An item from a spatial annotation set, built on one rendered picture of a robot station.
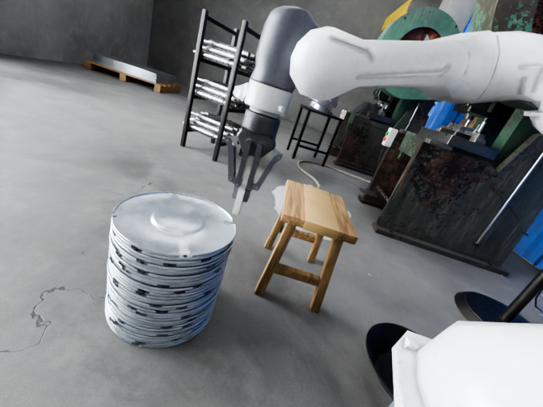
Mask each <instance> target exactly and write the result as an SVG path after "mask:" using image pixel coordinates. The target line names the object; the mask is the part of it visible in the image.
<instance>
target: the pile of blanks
mask: <svg viewBox="0 0 543 407"><path fill-rule="evenodd" d="M234 239H235V236H234ZM109 240H110V247H109V259H108V261H107V294H106V299H105V314H106V318H107V323H108V324H109V326H110V328H111V329H112V331H113V332H114V333H115V334H116V335H117V336H118V337H119V338H121V339H123V340H124V341H126V342H128V343H130V344H133V345H136V343H140V344H139V345H138V346H140V347H145V348H165V347H170V346H176V345H178V344H181V343H183V342H186V341H188V340H189V339H191V338H193V337H195V336H196V335H197V334H198V333H199V332H200V331H201V330H202V329H203V328H204V327H205V326H206V325H207V324H208V322H209V320H210V316H212V312H213V308H214V305H215V303H216V301H217V296H218V293H219V291H220V288H221V283H222V279H223V275H224V273H225V267H226V263H227V261H228V259H229V254H230V252H231V250H232V247H233V243H234V240H233V242H232V243H231V245H228V248H227V249H226V250H224V251H222V252H221V253H219V254H216V255H214V256H212V257H209V258H203V259H198V260H190V261H176V260H168V259H162V258H155V257H152V256H149V255H146V254H143V253H140V252H138V250H139V249H136V250H134V249H132V248H130V247H129V246H127V245H125V244H124V243H123V242H122V241H121V240H120V239H119V238H118V237H117V236H116V235H115V233H114V231H113V229H112V224H111V230H110V234H109Z"/></svg>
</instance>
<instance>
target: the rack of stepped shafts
mask: <svg viewBox="0 0 543 407"><path fill-rule="evenodd" d="M207 20H208V21H209V22H210V23H213V24H215V25H216V26H218V27H220V28H222V29H223V30H225V31H227V32H229V33H230V34H232V35H233V39H232V43H231V45H229V44H224V43H222V42H219V41H216V40H205V39H204V34H205V30H206V25H207ZM248 25H249V22H248V21H246V20H243V21H242V27H241V31H240V36H239V39H238V33H239V30H238V29H237V28H235V29H234V31H233V30H232V29H230V28H228V27H227V26H225V25H223V24H222V23H219V22H218V21H216V20H215V19H213V18H211V17H209V16H208V10H205V9H203V10H202V15H201V21H200V30H199V35H198V40H197V45H196V50H194V51H193V52H194V53H195V59H194V64H193V69H192V78H191V83H190V88H189V94H188V99H187V108H186V113H185V118H184V121H183V132H182V137H181V142H180V145H181V146H183V147H184V146H185V145H186V140H187V132H198V133H201V134H203V135H205V136H208V137H210V138H211V141H210V143H212V144H215V140H217V141H216V144H215V149H214V152H213V159H212V161H214V162H217V159H218V155H219V152H220V147H221V146H226V143H225V138H227V137H229V136H236V135H237V134H238V132H239V131H240V130H241V128H242V125H240V124H237V123H236V122H234V121H232V120H228V119H227V116H228V113H229V112H235V113H245V112H246V110H247V109H249V108H250V105H248V104H246V103H245V100H243V101H242V100H241V99H238V98H237V97H235V96H234V89H235V86H234V85H235V81H236V77H237V74H239V75H242V76H244V77H248V78H250V76H251V75H252V73H253V71H254V68H255V62H254V61H255V57H256V55H255V54H252V53H250V52H247V51H245V50H243V46H244V42H245V38H246V33H247V32H248V33H249V34H251V35H252V36H254V37H255V38H257V39H258V40H260V37H261V35H260V34H258V33H257V32H255V31H253V30H252V29H250V28H249V27H248ZM237 40H238V46H237V47H236V44H237ZM203 43H206V44H208V45H207V47H206V46H203ZM202 49H203V50H205V51H206V52H205V51H203V50H202ZM201 61H202V62H204V63H207V64H210V65H214V66H216V67H219V68H222V69H225V76H224V81H223V82H219V81H213V80H211V79H208V78H205V79H203V78H197V76H198V71H199V67H200V62H201ZM217 63H218V64H217ZM231 68H232V72H231V75H230V80H229V74H230V70H231ZM197 80H198V81H200V82H203V83H204V85H200V84H197V83H196V81H197ZM228 81H229V85H228ZM196 87H199V88H200V89H201V90H197V89H196ZM195 93H196V94H195ZM193 99H203V100H209V101H212V102H214V103H218V108H217V114H214V113H212V114H211V113H209V112H203V111H202V112H201V113H199V112H197V113H195V112H193V111H192V104H193ZM223 106H224V108H223V112H222V116H221V111H222V107H223ZM230 107H231V108H230ZM237 108H238V109H237ZM191 114H192V115H195V116H197V117H196V118H195V117H193V118H191ZM190 121H192V122H193V123H191V122H190Z"/></svg>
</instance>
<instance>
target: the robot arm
mask: <svg viewBox="0 0 543 407"><path fill-rule="evenodd" d="M296 88H297V89H298V91H299V93H300V94H303V95H304V96H307V97H309V98H312V99H315V100H318V101H322V100H327V99H332V98H335V97H337V96H339V95H341V94H344V93H346V92H348V91H349V90H352V89H355V88H414V89H416V90H420V91H422V92H423V93H424V94H425V95H426V96H427V97H428V98H429V99H434V100H439V101H443V102H446V103H489V102H499V101H510V100H524V101H529V102H532V103H533V104H535V105H536V106H537V108H538V110H535V111H525V112H524V115H526V116H529V117H530V120H531V122H532V125H533V127H534V128H535V129H536V130H537V131H538V132H540V133H541V134H542V135H543V35H541V34H536V33H531V32H526V31H500V32H492V31H476V32H467V33H460V34H456V35H452V36H445V37H442V38H438V39H434V40H425V41H413V40H362V39H360V38H358V37H356V36H353V35H351V34H348V33H346V32H345V31H341V30H339V29H337V28H335V27H321V28H320V27H319V26H318V24H317V23H316V22H315V21H314V18H313V17H312V15H311V14H310V12H309V11H307V10H304V9H301V8H300V7H297V6H280V7H277V8H275V9H274V10H273V11H271V13H270V15H269V16H268V18H267V21H266V23H265V24H264V26H263V31H262V34H261V37H260V40H259V46H258V48H257V52H256V57H255V69H254V71H253V73H252V75H251V76H250V81H249V83H245V84H243V85H240V86H235V89H234V96H235V97H237V98H238V99H241V100H242V101H243V100H245V103H246V104H248V105H250V108H249V109H247V110H246V112H245V115H244V119H243V122H242V128H241V130H240V131H239V132H238V134H237V135H236V136H229V137H227V138H225V143H226V145H227V148H228V180H229V182H232V183H233V184H234V192H233V194H232V198H233V199H236V200H235V204H234V209H233V212H232V213H233V214H235V215H236V216H238V214H239V213H240V211H241V209H242V204H243V202H245V203H246V202H247V201H248V199H249V198H250V193H251V191H252V190H256V191H258V190H259V188H260V187H261V186H262V184H263V182H264V180H265V179H266V177H267V176H268V174H269V173H270V171H271V169H272V167H273V166H274V165H275V164H276V163H277V162H278V161H279V160H280V159H281V158H282V156H283V154H282V153H280V152H279V151H278V150H277V149H276V134H277V132H278V129H279V126H280V119H279V116H280V115H286V112H287V110H288V105H289V103H290V99H291V97H292V94H293V91H294V89H296ZM238 141H239V144H240V146H241V148H242V151H243V153H242V160H241V163H240V166H239V170H238V175H237V177H236V145H237V144H238ZM271 151H272V154H271V160H270V161H269V163H268V165H267V167H266V169H265V170H264V172H263V173H262V175H261V177H260V178H259V181H258V182H257V183H254V181H255V176H256V174H257V170H258V168H259V163H260V160H261V157H264V156H265V155H267V154H268V153H270V152H271ZM250 156H253V157H254V160H253V164H252V167H251V170H250V175H249V178H248V181H247V184H246V185H245V184H242V182H243V178H244V175H245V172H246V167H247V163H248V161H249V157H250ZM392 360H393V378H394V407H543V324H524V323H502V322H482V321H457V322H456V323H454V324H453V325H451V326H450V327H448V328H447V329H446V330H445V331H443V332H442V333H441V334H439V335H438V336H437V337H435V338H434V339H433V340H431V339H430V338H425V337H423V336H421V335H418V334H415V333H412V332H410V331H408V330H407V331H406V333H405V334H404V335H403V336H402V337H401V338H400V339H399V341H398V342H397V343H396V344H395V345H394V346H393V348H392Z"/></svg>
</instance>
